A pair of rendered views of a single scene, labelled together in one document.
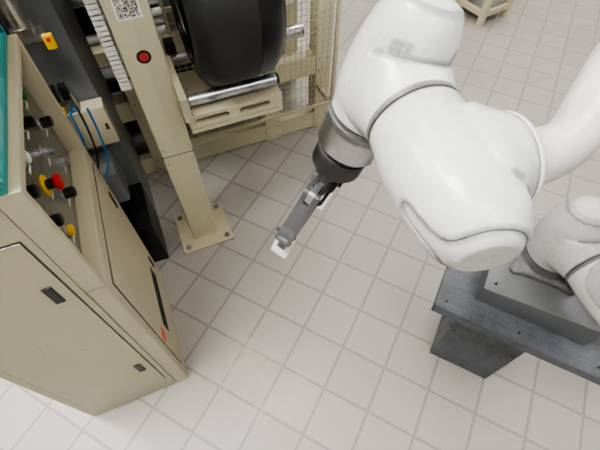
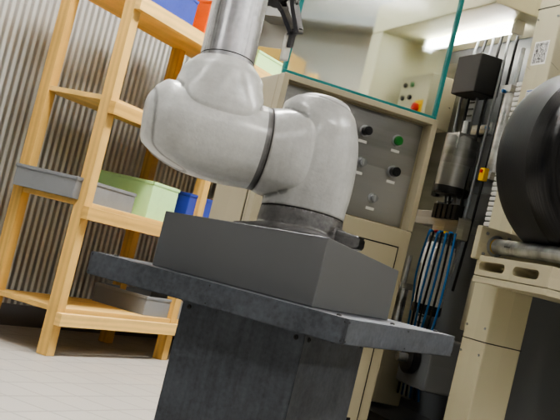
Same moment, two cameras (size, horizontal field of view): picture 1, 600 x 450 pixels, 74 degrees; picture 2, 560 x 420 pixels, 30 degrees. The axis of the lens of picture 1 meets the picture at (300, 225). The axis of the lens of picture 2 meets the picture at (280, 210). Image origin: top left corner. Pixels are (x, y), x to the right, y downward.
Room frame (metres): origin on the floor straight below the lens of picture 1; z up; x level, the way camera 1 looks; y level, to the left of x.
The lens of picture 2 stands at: (0.62, -2.65, 0.71)
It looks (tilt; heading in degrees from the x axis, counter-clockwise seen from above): 3 degrees up; 92
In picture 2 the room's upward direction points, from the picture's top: 14 degrees clockwise
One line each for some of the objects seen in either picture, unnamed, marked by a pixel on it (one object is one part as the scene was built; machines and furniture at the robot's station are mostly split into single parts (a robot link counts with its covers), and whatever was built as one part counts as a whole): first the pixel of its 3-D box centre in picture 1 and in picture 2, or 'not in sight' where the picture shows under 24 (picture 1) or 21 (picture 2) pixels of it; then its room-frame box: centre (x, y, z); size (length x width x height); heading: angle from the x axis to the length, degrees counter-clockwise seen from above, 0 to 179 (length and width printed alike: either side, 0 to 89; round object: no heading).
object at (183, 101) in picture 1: (174, 79); (532, 257); (1.29, 0.47, 0.90); 0.40 x 0.03 x 0.10; 23
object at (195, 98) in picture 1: (232, 89); (530, 251); (1.23, 0.24, 0.90); 0.35 x 0.05 x 0.05; 113
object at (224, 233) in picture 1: (203, 226); not in sight; (1.24, 0.53, 0.01); 0.27 x 0.27 x 0.02; 23
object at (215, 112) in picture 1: (234, 104); (523, 273); (1.23, 0.25, 0.83); 0.36 x 0.09 x 0.06; 113
